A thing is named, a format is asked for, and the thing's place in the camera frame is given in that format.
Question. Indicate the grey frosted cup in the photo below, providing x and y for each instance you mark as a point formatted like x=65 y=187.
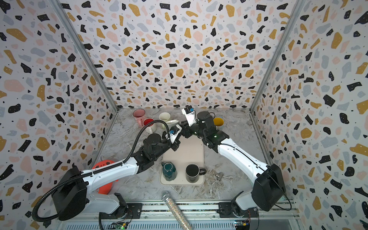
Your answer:
x=172 y=123

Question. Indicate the red shark plush toy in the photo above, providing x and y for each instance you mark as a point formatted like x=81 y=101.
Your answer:
x=105 y=184

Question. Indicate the beige rectangular tray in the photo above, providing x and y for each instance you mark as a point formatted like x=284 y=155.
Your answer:
x=190 y=150

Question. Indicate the white mug red inside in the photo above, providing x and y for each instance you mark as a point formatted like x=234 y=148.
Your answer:
x=150 y=127

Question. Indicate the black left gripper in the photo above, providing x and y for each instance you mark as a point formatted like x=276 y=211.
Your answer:
x=175 y=144

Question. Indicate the dark green mug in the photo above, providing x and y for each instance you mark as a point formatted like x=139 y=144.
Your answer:
x=169 y=171

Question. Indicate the glitter filled tube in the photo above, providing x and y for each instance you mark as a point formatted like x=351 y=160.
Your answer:
x=179 y=216

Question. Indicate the aluminium corner post left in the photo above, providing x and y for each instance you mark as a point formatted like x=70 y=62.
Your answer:
x=58 y=9

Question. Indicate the light green mug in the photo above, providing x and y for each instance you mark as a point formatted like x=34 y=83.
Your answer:
x=165 y=116

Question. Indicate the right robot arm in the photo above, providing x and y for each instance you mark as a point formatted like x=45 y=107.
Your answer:
x=268 y=185

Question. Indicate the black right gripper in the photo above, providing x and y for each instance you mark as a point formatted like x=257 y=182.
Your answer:
x=186 y=132

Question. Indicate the black mug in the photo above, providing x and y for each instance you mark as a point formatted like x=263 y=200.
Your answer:
x=193 y=172

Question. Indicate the pink mug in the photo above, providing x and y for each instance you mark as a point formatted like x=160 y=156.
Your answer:
x=140 y=116

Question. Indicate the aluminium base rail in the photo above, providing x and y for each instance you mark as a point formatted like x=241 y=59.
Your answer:
x=189 y=215

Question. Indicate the blue glazed mug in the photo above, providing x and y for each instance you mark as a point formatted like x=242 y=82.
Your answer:
x=218 y=121

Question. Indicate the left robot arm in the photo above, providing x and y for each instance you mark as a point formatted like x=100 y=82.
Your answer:
x=75 y=192

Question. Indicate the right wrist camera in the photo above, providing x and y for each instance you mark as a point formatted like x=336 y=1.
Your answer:
x=190 y=115

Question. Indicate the aluminium corner post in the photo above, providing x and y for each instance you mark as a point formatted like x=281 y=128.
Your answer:
x=284 y=38
x=58 y=9

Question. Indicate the aluminium corner post right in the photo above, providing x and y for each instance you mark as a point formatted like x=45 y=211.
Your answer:
x=284 y=38

